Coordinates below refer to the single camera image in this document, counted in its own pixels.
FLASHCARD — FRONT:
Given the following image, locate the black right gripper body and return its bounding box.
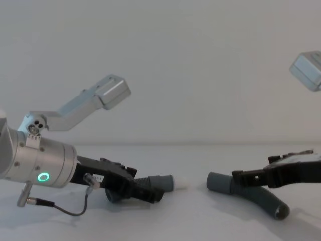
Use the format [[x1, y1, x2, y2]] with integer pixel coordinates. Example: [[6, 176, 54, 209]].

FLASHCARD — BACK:
[[267, 150, 321, 188]]

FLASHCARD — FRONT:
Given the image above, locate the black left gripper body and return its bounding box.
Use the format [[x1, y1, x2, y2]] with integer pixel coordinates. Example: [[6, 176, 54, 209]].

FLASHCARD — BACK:
[[71, 155, 138, 192]]

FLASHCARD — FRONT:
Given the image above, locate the grey bent hose elbow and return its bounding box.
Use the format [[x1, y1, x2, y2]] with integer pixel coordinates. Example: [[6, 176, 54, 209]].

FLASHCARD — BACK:
[[206, 171, 291, 221]]

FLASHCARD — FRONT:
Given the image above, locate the grey hose piece white tip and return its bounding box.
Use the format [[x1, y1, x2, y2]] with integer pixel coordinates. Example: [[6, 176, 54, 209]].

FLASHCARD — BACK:
[[105, 174, 189, 202]]

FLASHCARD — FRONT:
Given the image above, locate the thin dark wrist cable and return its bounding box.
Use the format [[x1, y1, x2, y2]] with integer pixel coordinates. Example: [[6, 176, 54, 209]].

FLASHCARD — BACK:
[[17, 173, 104, 217]]

